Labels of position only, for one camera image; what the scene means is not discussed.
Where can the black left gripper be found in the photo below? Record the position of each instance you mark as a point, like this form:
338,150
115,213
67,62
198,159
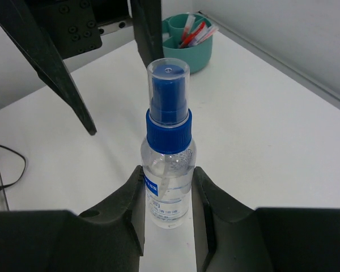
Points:
46,32

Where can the blue cap glue bottle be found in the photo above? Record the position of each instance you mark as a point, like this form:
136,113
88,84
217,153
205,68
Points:
168,151

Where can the teal round organizer container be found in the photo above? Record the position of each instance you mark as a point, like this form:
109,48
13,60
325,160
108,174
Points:
196,55

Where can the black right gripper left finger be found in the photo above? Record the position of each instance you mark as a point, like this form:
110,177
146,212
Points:
109,236

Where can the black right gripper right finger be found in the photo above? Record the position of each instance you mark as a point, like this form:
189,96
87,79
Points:
229,236

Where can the red and white pen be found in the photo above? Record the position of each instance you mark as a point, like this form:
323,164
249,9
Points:
188,25

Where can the red gel pen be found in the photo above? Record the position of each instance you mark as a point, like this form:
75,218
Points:
191,36

